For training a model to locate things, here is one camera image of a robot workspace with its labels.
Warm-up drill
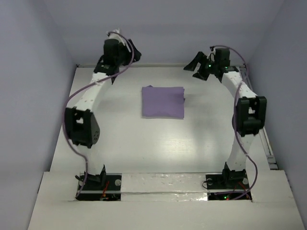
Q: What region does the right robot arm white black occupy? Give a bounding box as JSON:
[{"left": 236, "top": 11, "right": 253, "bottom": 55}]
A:
[{"left": 184, "top": 46, "right": 267, "bottom": 190}]

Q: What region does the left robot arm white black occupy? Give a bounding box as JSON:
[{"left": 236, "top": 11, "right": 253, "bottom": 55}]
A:
[{"left": 64, "top": 38, "right": 142, "bottom": 189}]

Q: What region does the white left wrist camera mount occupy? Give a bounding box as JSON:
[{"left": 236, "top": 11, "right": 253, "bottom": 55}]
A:
[{"left": 107, "top": 28, "right": 120, "bottom": 39}]

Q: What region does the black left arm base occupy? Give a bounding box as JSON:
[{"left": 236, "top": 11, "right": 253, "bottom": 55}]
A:
[{"left": 76, "top": 173, "right": 122, "bottom": 201}]

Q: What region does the aluminium rail right side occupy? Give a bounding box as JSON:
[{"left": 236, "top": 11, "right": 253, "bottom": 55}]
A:
[{"left": 239, "top": 66, "right": 279, "bottom": 170}]

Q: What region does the purple t shirt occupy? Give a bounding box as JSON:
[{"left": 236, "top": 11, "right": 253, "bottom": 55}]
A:
[{"left": 142, "top": 85, "right": 185, "bottom": 119}]

